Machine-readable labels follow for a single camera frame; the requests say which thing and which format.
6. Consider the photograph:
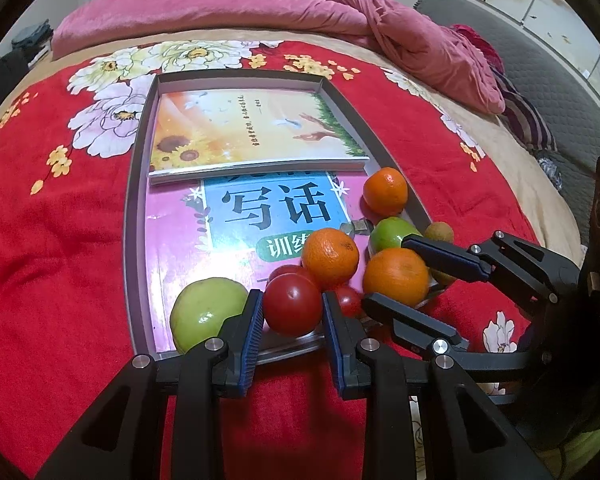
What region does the orange mandarin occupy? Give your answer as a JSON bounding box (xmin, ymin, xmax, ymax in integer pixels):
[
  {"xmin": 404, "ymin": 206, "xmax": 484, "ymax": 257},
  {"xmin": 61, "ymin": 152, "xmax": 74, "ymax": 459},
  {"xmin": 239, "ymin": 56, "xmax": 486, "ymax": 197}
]
[
  {"xmin": 362, "ymin": 166, "xmax": 409, "ymax": 216},
  {"xmin": 362, "ymin": 247, "xmax": 430, "ymax": 307},
  {"xmin": 301, "ymin": 227, "xmax": 360, "ymax": 291}
]

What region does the red cherry tomato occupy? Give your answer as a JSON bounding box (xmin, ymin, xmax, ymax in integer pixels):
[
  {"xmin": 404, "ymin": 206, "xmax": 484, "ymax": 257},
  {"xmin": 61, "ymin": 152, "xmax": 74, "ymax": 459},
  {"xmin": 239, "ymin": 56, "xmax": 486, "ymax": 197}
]
[
  {"xmin": 335, "ymin": 285, "xmax": 365, "ymax": 318},
  {"xmin": 264, "ymin": 272, "xmax": 325, "ymax": 337},
  {"xmin": 267, "ymin": 264, "xmax": 321, "ymax": 291}
]

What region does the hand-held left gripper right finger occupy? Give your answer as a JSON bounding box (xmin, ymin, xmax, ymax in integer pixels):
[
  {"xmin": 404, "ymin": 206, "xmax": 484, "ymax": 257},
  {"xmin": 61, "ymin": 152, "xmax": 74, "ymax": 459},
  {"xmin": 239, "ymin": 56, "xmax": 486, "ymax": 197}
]
[{"xmin": 321, "ymin": 290, "xmax": 553, "ymax": 480}]

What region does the person's right forearm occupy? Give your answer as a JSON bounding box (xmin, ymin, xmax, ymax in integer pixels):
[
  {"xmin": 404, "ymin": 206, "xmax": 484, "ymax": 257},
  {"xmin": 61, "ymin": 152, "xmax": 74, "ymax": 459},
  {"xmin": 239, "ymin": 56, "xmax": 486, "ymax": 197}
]
[{"xmin": 535, "ymin": 410, "xmax": 600, "ymax": 480}]

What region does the grey cardboard tray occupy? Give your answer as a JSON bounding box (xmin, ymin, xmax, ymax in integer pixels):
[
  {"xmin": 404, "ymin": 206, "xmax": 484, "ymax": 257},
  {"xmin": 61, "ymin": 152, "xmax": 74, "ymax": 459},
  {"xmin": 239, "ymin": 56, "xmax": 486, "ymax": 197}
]
[{"xmin": 122, "ymin": 70, "xmax": 433, "ymax": 366}]

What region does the green jujube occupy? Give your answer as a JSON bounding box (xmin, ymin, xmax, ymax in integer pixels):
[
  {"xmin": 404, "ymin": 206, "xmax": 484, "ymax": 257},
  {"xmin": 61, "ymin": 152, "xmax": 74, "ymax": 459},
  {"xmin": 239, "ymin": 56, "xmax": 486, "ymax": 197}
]
[
  {"xmin": 170, "ymin": 277, "xmax": 251, "ymax": 356},
  {"xmin": 368, "ymin": 216, "xmax": 423, "ymax": 256}
]

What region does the pink book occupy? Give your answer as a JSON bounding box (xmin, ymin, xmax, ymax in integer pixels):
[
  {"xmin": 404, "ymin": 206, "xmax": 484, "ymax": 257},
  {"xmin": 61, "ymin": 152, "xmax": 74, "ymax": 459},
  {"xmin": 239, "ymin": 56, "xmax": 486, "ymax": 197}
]
[{"xmin": 142, "ymin": 170, "xmax": 381, "ymax": 351}]

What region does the pile of folded clothes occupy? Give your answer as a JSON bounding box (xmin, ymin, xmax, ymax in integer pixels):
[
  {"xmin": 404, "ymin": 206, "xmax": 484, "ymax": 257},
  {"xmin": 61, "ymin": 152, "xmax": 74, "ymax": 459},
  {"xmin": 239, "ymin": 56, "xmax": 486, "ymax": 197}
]
[{"xmin": 12, "ymin": 20, "xmax": 53, "ymax": 48}]

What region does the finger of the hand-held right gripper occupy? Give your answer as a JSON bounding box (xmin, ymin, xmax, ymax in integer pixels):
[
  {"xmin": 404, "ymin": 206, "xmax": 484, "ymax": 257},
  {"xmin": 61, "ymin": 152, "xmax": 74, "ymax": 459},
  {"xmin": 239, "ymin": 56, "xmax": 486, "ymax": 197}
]
[
  {"xmin": 361, "ymin": 291, "xmax": 531, "ymax": 396},
  {"xmin": 401, "ymin": 230, "xmax": 581, "ymax": 311}
]

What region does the red floral blanket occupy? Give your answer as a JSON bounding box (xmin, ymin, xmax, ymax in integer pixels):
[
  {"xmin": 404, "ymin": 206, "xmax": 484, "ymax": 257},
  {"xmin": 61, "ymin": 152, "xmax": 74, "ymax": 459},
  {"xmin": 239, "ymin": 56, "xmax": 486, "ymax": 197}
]
[{"xmin": 0, "ymin": 40, "xmax": 541, "ymax": 480}]

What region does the sunflower cover book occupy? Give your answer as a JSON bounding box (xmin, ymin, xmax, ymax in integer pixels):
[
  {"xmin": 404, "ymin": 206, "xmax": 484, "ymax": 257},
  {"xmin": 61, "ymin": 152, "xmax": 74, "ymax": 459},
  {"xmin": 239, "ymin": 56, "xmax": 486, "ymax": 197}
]
[{"xmin": 147, "ymin": 90, "xmax": 371, "ymax": 186}]

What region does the striped pillow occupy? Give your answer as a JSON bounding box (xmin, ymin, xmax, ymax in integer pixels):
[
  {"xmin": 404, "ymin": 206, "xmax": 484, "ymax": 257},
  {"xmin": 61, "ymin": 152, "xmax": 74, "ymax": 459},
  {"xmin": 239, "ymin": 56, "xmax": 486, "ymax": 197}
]
[{"xmin": 495, "ymin": 72, "xmax": 558, "ymax": 153}]

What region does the pink quilt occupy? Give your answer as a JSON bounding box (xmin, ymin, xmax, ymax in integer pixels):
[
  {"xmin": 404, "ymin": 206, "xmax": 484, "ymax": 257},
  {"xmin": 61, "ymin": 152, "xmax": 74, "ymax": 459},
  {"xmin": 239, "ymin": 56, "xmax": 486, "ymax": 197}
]
[{"xmin": 52, "ymin": 0, "xmax": 506, "ymax": 116}]

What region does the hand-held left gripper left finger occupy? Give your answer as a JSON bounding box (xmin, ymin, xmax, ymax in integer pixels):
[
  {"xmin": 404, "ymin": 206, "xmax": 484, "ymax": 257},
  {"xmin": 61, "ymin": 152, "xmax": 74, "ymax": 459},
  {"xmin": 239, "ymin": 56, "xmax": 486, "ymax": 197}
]
[{"xmin": 35, "ymin": 289, "xmax": 266, "ymax": 480}]

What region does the beige bed sheet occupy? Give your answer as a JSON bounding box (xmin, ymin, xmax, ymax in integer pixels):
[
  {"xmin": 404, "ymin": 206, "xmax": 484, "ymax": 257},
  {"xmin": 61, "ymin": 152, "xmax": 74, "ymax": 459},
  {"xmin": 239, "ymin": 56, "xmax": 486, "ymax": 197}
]
[{"xmin": 0, "ymin": 30, "xmax": 588, "ymax": 261}]

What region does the black clothing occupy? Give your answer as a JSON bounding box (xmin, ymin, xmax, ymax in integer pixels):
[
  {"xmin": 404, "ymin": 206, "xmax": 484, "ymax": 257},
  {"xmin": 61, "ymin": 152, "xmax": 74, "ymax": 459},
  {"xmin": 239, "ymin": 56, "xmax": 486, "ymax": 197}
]
[{"xmin": 0, "ymin": 50, "xmax": 28, "ymax": 111}]

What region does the grey quilted headboard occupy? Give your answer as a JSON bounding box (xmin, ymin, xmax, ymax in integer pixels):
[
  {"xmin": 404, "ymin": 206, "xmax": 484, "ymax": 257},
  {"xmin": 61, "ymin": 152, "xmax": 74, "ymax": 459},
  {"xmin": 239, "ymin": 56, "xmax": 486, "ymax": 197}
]
[{"xmin": 412, "ymin": 0, "xmax": 600, "ymax": 196}]

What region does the grey patterned cloth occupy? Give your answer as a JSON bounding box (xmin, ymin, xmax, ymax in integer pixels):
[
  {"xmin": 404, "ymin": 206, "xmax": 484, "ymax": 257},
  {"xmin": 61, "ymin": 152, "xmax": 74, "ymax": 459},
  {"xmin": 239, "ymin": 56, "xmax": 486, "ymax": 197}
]
[{"xmin": 537, "ymin": 157, "xmax": 563, "ymax": 191}]

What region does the red cloth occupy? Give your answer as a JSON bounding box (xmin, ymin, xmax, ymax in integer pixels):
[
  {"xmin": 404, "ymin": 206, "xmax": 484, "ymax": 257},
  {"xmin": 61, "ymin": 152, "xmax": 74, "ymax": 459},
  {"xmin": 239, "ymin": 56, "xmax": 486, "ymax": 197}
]
[{"xmin": 452, "ymin": 24, "xmax": 506, "ymax": 73}]

